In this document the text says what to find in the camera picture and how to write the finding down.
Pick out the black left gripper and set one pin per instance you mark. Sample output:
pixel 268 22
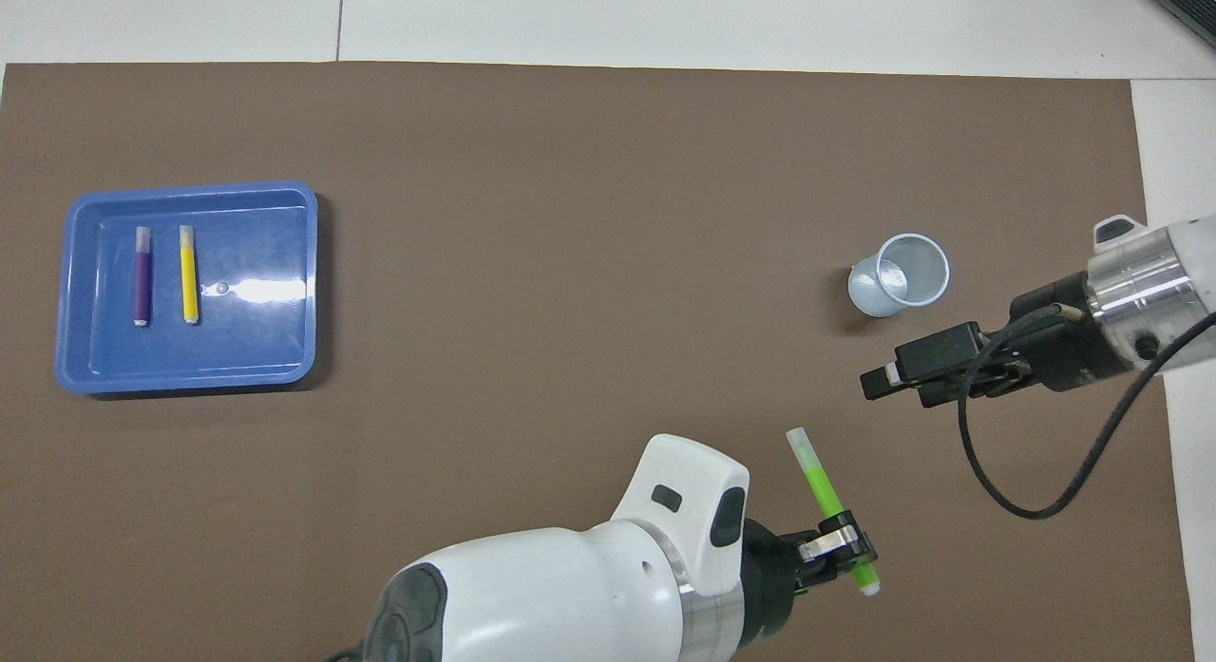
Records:
pixel 769 576

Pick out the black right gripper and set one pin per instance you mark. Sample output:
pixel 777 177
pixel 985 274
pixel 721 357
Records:
pixel 1064 349

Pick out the green marker pen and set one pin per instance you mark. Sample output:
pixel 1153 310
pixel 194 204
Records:
pixel 819 477

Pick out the yellow marker pen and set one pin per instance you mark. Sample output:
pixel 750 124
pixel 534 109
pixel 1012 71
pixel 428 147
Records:
pixel 190 282

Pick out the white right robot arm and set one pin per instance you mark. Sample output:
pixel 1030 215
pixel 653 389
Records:
pixel 1154 273

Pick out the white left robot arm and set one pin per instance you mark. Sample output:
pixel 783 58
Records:
pixel 570 595

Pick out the translucent plastic cup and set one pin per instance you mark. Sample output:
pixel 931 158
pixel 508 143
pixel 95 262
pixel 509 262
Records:
pixel 874 296

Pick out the brown table mat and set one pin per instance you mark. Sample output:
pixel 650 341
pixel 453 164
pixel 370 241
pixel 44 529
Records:
pixel 570 216

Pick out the grey ribbed device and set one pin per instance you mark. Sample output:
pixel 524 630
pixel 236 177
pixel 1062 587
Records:
pixel 1192 2

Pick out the blue plastic tray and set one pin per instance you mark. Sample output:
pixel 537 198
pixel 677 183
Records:
pixel 247 349

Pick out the purple marker pen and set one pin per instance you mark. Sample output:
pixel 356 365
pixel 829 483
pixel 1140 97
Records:
pixel 142 282

